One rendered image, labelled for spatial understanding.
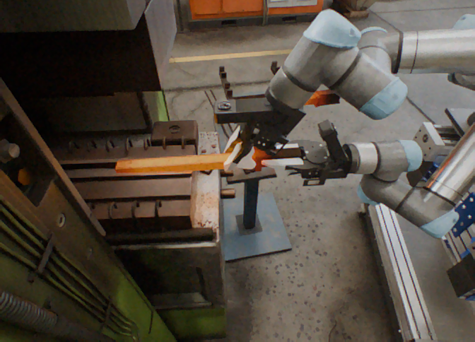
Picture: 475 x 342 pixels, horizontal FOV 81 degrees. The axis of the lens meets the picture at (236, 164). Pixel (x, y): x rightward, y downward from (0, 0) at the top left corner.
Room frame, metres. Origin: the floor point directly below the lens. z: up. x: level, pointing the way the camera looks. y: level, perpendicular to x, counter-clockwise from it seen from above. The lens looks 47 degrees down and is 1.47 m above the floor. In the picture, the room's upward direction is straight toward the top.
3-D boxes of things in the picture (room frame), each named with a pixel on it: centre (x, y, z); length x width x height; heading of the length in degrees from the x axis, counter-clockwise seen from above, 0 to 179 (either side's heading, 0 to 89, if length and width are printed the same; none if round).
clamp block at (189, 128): (0.59, 0.17, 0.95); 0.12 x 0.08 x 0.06; 93
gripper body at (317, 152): (0.45, -0.21, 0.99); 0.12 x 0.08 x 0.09; 93
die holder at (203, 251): (0.46, 0.32, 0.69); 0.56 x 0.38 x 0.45; 93
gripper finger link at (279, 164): (0.43, -0.10, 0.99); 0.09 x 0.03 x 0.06; 96
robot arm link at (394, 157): (0.46, -0.37, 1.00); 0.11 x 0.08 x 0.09; 93
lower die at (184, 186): (0.40, 0.31, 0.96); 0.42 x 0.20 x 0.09; 93
